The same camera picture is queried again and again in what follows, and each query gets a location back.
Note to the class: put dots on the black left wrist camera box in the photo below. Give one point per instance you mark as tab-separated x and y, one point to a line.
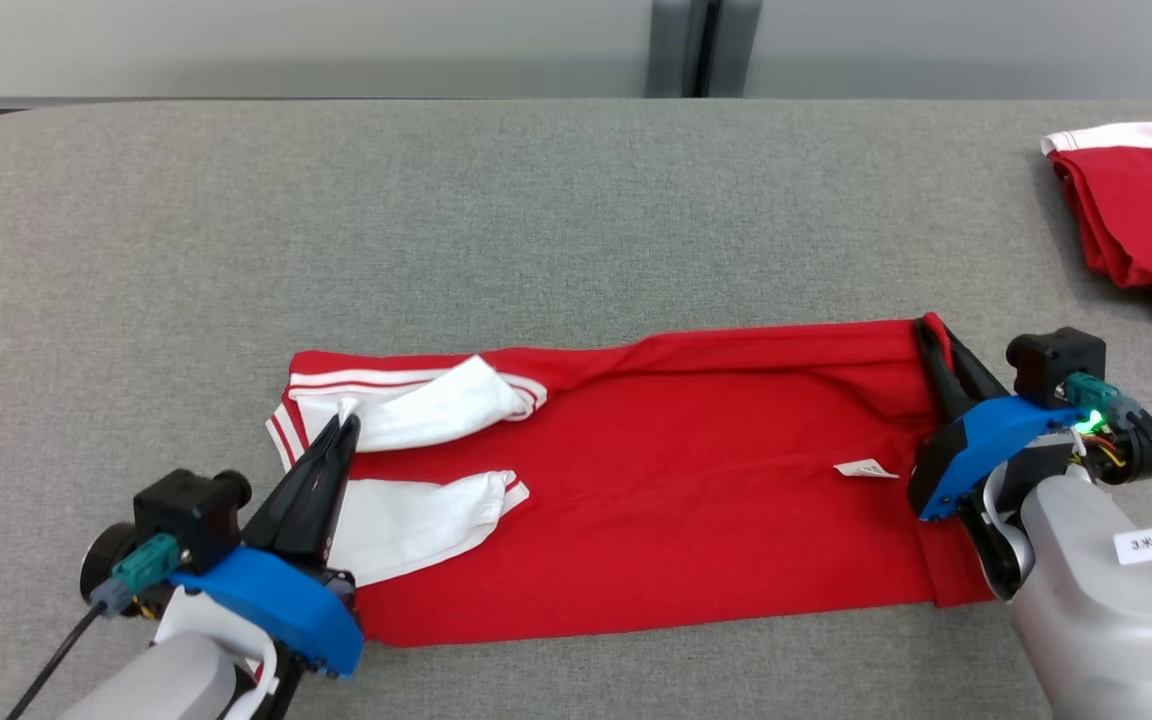
186	520

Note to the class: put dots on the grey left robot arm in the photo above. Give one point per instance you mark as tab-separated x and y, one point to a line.
176	670

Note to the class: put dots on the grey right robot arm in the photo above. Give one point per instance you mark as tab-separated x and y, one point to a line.
1096	610

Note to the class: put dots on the grey partition post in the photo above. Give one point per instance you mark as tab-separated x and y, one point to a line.
704	48

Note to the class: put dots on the red and white sports jersey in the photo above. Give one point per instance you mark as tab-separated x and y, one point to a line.
696	500

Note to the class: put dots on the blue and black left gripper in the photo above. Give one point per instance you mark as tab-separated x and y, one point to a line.
276	605

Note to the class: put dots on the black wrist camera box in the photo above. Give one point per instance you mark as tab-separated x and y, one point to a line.
1051	365
186	520

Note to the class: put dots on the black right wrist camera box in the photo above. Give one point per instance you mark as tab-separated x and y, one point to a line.
1051	365

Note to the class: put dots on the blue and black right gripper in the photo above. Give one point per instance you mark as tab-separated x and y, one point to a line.
976	450

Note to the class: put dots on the red shorts with white trim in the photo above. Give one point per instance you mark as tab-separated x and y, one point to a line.
1146	220

